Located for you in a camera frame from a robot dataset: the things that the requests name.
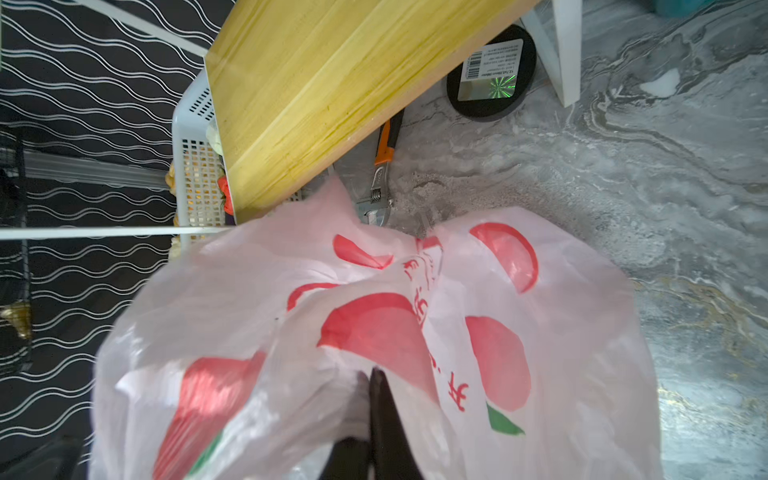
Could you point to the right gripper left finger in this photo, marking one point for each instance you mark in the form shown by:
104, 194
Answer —
349, 460

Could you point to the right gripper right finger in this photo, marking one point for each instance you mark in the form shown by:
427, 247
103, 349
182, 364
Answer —
391, 454

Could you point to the pink plastic grocery bag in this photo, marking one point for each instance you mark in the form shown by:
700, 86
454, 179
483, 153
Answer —
512, 350

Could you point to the white plastic vegetable basket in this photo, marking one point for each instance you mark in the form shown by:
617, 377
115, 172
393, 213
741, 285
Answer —
197, 167

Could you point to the wooden two-tier shelf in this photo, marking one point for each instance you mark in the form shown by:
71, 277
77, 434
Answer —
297, 84

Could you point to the black tape roll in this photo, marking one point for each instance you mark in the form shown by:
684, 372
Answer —
493, 80

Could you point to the orange handled wrench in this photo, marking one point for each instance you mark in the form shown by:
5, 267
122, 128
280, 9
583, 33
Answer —
375, 209

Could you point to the black wire wall basket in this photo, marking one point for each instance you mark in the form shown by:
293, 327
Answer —
16, 310

